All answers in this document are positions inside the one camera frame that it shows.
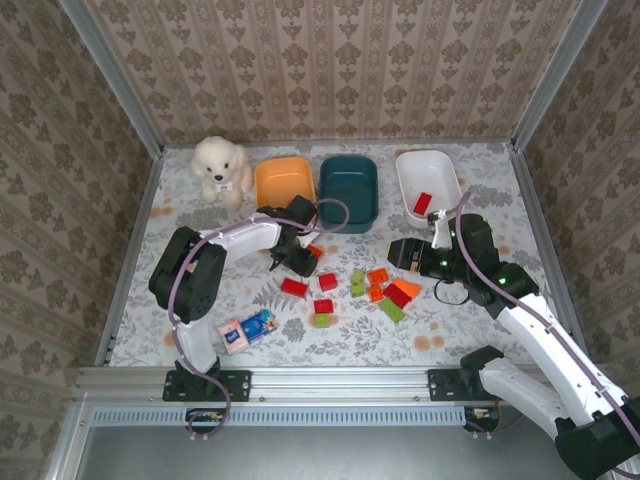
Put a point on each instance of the orange sloped lego brick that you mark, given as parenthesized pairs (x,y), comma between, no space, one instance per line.
(409,288)

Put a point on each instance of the long red lego brick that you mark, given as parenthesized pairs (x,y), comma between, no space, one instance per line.
(398,296)
(423,203)
(294,288)

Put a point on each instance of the long green lego brick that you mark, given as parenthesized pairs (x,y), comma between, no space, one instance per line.
(391,311)

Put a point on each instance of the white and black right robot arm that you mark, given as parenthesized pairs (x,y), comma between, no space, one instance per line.
(535,335)

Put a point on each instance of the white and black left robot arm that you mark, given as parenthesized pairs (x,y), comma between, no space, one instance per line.
(187,280)

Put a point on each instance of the square red lego brick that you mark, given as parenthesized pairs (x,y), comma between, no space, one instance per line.
(328,282)
(324,306)

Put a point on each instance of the orange plastic container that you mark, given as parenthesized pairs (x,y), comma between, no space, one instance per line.
(282,182)

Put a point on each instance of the teal plastic container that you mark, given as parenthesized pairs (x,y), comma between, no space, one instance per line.
(350,200)

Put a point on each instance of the blue tissue pack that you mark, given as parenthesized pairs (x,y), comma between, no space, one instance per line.
(259,326)

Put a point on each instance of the white plastic container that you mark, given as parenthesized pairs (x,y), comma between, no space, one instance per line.
(425,175)

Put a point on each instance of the floral patterned table cover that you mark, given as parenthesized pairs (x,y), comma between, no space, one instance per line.
(350,345)

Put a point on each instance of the white plush dog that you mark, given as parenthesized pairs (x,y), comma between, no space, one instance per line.
(220,165)

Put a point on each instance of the pink tissue pack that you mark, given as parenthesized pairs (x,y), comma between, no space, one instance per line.
(231,339)

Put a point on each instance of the grey metal panel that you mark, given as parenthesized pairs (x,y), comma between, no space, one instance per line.
(325,455)

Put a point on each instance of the aluminium side rail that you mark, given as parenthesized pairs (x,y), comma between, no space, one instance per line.
(131,250)
(547,240)

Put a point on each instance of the long aluminium base rail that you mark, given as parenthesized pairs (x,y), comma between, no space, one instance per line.
(340,382)

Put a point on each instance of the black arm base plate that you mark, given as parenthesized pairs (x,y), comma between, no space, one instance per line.
(237,385)
(442,385)

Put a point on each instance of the aluminium frame post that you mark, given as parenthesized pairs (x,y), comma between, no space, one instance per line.
(116,80)
(556,75)

